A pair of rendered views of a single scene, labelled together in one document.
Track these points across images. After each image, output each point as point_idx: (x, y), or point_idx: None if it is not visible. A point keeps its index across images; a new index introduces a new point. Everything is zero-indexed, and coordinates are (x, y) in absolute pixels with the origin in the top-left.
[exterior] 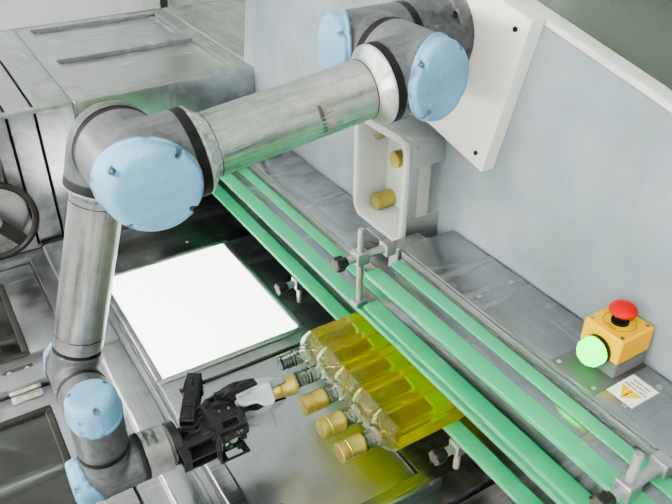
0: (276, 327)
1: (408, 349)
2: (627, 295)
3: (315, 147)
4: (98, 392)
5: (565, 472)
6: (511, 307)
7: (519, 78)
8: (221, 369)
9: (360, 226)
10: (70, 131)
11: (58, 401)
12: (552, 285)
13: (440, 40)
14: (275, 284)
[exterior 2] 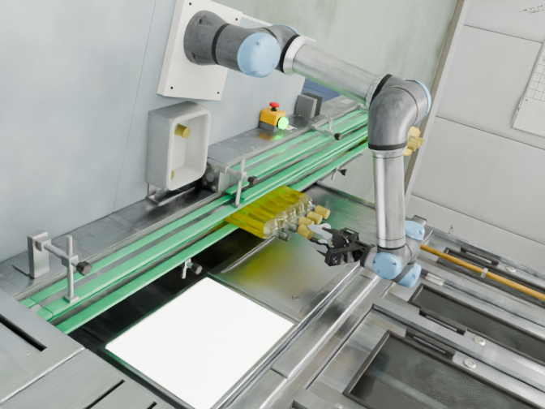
0: (212, 286)
1: (268, 187)
2: (262, 104)
3: (56, 217)
4: (409, 223)
5: (308, 157)
6: (255, 141)
7: None
8: (268, 299)
9: (156, 206)
10: (412, 108)
11: (412, 255)
12: (238, 128)
13: (288, 25)
14: (198, 268)
